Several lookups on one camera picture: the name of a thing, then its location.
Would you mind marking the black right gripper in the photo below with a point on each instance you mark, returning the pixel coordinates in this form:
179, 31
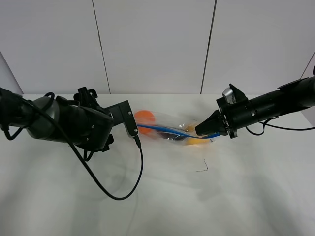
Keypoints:
225, 117

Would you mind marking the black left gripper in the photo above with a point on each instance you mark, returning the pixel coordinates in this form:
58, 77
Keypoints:
83, 120

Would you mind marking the clear zip bag blue seal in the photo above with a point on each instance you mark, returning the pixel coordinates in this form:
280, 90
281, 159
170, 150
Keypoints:
172, 124

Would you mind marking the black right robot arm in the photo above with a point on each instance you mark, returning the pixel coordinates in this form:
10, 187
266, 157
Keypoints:
290, 98

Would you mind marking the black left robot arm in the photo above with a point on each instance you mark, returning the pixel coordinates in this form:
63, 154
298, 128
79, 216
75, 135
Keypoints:
55, 118

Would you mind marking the yellow pear fruit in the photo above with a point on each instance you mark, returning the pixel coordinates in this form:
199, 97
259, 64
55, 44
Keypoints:
194, 141

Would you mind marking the dark purple eggplant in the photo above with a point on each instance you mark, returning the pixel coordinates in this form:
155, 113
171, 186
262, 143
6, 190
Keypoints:
174, 138

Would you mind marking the orange fruit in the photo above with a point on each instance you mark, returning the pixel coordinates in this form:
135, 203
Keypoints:
144, 117

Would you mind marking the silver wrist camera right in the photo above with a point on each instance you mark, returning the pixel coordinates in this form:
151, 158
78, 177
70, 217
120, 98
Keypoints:
228, 94

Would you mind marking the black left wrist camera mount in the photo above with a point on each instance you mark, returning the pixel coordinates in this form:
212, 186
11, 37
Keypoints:
121, 113

